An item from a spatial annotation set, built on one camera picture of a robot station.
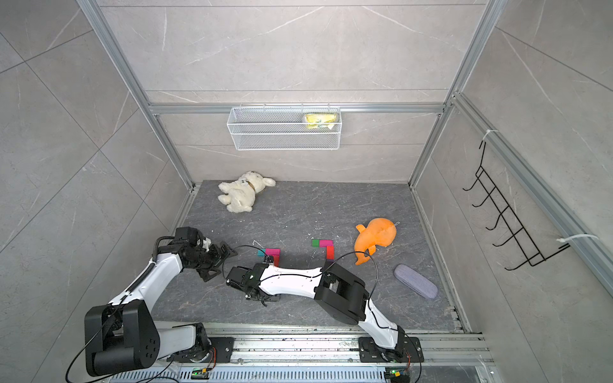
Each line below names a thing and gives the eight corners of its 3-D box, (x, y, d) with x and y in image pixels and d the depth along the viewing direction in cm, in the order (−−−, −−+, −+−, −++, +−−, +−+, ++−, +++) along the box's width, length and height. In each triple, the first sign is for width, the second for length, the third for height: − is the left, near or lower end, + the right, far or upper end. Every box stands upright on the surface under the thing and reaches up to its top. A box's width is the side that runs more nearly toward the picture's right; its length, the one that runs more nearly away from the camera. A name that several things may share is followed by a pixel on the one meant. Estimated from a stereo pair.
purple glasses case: (389, 276, 91) (392, 272, 88) (396, 264, 94) (398, 260, 91) (431, 303, 85) (435, 299, 82) (437, 290, 88) (441, 286, 85)
